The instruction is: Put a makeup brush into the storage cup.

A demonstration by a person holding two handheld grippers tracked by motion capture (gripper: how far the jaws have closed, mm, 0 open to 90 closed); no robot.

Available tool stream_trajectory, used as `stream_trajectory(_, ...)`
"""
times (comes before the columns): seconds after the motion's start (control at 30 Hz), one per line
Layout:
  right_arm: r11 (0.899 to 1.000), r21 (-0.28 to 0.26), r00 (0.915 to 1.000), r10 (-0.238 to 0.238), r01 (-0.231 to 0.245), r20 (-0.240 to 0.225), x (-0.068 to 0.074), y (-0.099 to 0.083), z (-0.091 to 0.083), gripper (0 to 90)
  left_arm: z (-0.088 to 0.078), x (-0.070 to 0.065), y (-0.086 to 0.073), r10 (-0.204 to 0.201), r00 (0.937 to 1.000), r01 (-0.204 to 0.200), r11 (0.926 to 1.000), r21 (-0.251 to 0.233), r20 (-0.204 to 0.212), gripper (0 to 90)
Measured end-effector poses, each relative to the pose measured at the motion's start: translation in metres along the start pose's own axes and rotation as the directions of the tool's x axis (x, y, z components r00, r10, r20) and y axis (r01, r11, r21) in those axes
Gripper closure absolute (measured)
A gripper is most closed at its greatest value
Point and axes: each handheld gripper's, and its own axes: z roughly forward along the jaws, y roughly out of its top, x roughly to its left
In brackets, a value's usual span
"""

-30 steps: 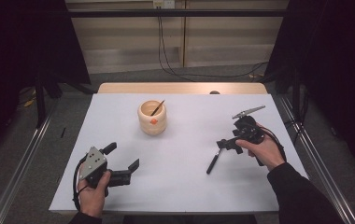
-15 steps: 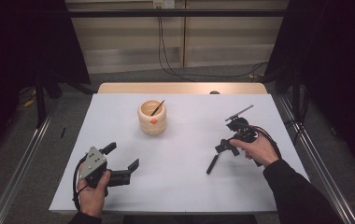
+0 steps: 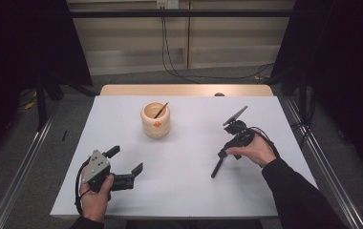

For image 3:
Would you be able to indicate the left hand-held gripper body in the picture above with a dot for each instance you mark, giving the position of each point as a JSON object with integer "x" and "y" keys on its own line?
{"x": 96, "y": 167}

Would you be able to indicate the aluminium floor rail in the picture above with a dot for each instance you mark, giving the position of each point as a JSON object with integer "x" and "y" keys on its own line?
{"x": 329, "y": 165}
{"x": 20, "y": 171}

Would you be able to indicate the cream ringed pen holder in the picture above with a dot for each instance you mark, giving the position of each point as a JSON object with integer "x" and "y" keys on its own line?
{"x": 155, "y": 129}

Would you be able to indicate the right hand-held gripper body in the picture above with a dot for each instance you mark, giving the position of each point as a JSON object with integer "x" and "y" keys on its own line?
{"x": 242, "y": 135}

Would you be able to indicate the black curtain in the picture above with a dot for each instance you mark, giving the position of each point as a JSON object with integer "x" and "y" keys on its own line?
{"x": 345, "y": 63}
{"x": 26, "y": 41}

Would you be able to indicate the wooden table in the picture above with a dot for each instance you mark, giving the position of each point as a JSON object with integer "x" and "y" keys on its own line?
{"x": 170, "y": 90}

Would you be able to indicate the black pencil with orange end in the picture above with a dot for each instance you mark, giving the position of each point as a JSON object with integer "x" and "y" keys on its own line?
{"x": 161, "y": 110}

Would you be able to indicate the small dark table knob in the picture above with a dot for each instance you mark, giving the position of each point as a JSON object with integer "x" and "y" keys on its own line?
{"x": 219, "y": 94}

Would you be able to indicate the black stand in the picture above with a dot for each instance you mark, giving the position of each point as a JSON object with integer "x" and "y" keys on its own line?
{"x": 41, "y": 105}
{"x": 303, "y": 95}

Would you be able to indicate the black makeup brush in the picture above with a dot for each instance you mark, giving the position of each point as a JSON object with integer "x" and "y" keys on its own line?
{"x": 216, "y": 168}

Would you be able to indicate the white table sheet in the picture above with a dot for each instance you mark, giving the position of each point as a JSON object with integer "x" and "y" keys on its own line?
{"x": 176, "y": 197}

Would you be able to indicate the person's right hand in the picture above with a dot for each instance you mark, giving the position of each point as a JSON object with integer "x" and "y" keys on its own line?
{"x": 257, "y": 151}

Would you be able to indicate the person's left hand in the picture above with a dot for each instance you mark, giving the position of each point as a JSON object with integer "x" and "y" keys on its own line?
{"x": 95, "y": 205}

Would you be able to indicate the white wall socket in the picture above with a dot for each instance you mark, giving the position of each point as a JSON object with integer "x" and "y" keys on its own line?
{"x": 167, "y": 4}

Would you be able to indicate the black horizontal bar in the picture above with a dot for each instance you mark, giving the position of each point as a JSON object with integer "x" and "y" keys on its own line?
{"x": 202, "y": 13}

